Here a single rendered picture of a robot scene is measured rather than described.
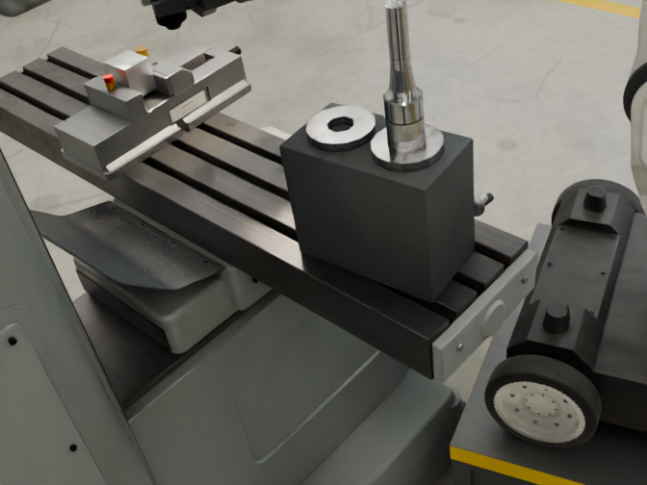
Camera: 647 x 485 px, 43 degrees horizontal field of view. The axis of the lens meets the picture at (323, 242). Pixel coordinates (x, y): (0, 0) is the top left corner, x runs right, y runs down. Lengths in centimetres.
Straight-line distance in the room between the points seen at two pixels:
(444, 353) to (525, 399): 50
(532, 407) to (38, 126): 106
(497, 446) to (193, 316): 63
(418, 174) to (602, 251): 77
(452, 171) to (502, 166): 191
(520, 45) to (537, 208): 111
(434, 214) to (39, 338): 51
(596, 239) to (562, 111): 154
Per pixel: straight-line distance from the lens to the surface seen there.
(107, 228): 142
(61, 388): 114
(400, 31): 92
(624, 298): 163
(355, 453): 184
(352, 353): 172
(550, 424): 156
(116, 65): 146
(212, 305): 134
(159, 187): 138
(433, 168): 98
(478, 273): 111
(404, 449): 184
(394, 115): 96
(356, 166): 100
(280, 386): 158
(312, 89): 347
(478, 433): 161
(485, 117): 317
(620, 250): 170
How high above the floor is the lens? 170
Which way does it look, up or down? 40 degrees down
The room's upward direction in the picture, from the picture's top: 10 degrees counter-clockwise
